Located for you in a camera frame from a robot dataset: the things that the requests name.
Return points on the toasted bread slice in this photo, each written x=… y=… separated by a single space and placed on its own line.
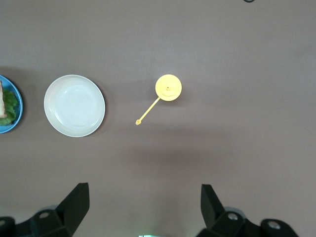
x=2 y=98

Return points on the beige round plate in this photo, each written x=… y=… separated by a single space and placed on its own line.
x=74 y=106

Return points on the blue round plate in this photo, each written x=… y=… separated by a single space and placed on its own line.
x=7 y=129

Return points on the green lettuce leaf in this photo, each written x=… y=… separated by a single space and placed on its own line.
x=11 y=106

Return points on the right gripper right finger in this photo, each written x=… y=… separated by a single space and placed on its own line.
x=214 y=212

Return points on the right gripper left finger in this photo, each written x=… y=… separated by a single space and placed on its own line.
x=61 y=217

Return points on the yellow squeeze bottle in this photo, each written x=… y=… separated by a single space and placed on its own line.
x=168 y=87

